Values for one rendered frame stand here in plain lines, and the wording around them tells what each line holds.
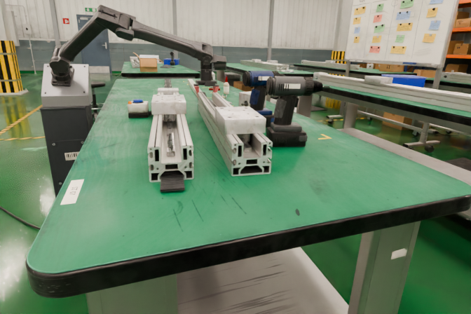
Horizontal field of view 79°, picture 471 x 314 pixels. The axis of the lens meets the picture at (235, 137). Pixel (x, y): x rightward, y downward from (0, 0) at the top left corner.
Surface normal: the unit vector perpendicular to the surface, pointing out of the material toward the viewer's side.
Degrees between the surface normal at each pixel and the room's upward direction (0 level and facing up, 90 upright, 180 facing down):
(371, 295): 90
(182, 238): 0
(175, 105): 90
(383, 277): 90
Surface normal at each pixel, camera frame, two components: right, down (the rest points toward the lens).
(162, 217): 0.03, -0.96
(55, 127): 0.32, 0.29
